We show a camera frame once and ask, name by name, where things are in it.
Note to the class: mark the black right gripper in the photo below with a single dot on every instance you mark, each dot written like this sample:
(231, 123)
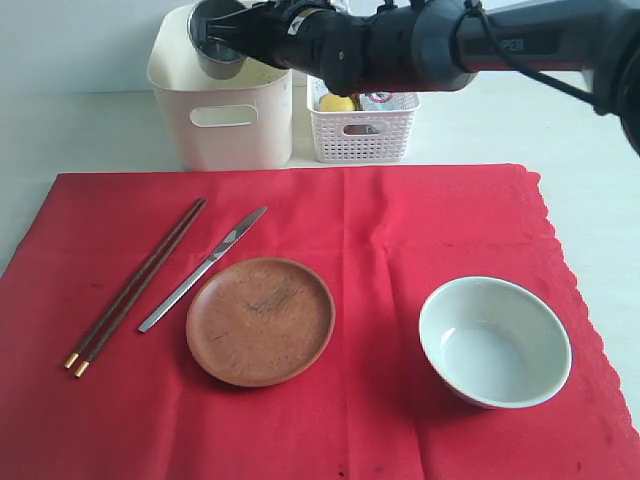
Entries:
(351, 54)

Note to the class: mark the stainless steel cup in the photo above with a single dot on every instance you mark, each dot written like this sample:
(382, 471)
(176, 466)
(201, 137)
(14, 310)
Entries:
(215, 59)

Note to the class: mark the yellow lemon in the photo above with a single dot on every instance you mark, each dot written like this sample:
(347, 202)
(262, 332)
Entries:
(334, 103)

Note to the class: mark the blue white milk carton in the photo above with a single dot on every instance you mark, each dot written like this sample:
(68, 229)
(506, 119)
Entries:
(378, 101)

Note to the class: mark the red sausage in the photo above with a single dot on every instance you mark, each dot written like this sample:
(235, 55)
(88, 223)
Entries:
(354, 130)

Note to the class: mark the silver table knife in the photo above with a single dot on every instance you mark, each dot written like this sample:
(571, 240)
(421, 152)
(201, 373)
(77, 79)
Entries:
(232, 237)

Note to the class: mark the brown wooden plate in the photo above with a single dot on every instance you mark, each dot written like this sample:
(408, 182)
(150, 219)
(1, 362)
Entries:
(260, 322)

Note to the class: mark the white ceramic bowl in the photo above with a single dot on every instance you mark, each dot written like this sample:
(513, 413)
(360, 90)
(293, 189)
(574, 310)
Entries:
(494, 343)

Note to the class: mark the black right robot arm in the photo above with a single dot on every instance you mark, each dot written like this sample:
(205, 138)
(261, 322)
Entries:
(588, 50)

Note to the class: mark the cream plastic bin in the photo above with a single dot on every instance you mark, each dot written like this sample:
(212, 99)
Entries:
(244, 123)

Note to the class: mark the white perforated plastic basket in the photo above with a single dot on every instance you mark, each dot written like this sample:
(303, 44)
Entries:
(376, 130)

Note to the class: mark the red table cloth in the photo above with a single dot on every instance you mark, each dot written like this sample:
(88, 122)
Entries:
(408, 322)

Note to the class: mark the dark wooden chopstick lower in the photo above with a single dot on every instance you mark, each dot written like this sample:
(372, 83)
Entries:
(142, 290)

